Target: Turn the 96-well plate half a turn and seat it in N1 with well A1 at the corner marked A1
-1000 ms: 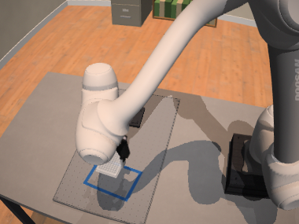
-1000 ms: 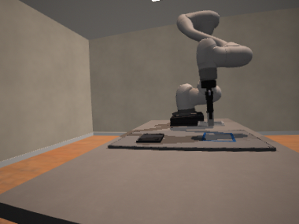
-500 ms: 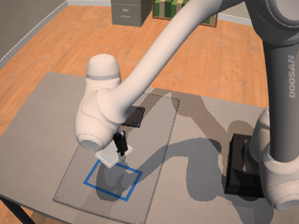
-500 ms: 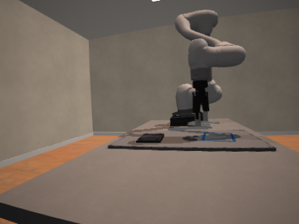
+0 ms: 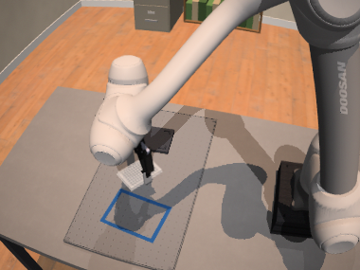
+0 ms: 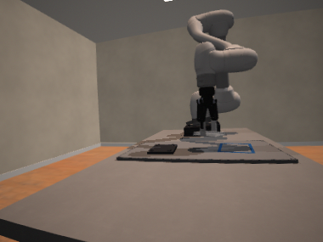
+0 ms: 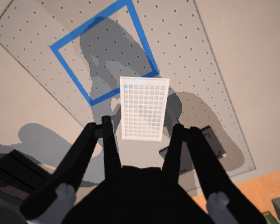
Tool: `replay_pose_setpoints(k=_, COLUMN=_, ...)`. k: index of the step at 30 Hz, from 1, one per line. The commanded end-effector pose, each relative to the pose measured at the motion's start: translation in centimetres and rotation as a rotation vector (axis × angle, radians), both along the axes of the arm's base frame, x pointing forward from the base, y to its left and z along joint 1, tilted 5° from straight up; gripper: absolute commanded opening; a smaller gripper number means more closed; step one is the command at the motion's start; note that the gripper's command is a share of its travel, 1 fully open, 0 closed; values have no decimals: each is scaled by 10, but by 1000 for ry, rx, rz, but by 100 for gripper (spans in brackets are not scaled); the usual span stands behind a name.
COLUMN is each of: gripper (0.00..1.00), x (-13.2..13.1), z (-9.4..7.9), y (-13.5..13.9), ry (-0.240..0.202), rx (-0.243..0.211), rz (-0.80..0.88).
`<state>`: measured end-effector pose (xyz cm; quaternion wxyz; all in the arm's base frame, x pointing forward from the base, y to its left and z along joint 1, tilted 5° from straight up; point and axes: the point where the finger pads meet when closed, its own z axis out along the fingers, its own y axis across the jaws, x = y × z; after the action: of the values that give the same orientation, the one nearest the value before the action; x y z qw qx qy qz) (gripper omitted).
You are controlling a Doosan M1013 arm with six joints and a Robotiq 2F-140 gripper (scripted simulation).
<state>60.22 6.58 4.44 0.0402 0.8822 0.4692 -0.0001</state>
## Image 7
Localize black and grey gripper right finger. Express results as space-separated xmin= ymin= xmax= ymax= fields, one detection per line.
xmin=152 ymin=106 xmax=267 ymax=224

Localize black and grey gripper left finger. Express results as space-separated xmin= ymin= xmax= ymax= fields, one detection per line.
xmin=19 ymin=104 xmax=129 ymax=224

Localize blue tape outline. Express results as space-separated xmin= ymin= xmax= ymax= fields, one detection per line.
xmin=49 ymin=0 xmax=160 ymax=106

